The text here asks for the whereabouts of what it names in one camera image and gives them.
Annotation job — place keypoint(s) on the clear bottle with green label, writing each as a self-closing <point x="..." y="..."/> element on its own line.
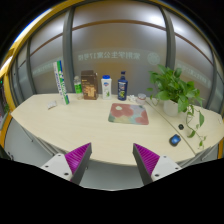
<point x="78" y="88"/>

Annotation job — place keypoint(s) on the floral print mouse pad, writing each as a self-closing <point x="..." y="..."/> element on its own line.
<point x="128" y="114"/>

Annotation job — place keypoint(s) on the dark blue pump bottle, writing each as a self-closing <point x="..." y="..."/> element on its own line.
<point x="122" y="87"/>

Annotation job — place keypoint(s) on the brown carton box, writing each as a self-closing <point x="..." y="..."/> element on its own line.
<point x="89" y="86"/>

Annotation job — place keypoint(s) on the crumpled white tissue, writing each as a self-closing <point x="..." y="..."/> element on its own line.
<point x="132" y="98"/>

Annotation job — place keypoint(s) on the white green blue tube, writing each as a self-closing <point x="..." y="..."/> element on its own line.
<point x="61" y="81"/>

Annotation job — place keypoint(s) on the white bottle with blue cap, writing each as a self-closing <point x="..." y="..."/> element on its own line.
<point x="106" y="88"/>

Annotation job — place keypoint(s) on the small white lidded jar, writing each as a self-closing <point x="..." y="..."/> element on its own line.
<point x="142" y="98"/>

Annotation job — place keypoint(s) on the small white paper piece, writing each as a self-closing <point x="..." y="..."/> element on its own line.
<point x="52" y="105"/>

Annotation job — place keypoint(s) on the green plant in white pot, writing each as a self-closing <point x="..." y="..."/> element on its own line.
<point x="171" y="106"/>

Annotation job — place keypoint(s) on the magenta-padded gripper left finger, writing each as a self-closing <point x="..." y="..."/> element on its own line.
<point x="78" y="159"/>

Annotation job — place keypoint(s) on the blue and black computer mouse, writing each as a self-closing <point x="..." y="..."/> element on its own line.
<point x="175" y="140"/>

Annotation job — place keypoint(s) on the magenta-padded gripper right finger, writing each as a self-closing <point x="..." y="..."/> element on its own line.
<point x="146" y="160"/>

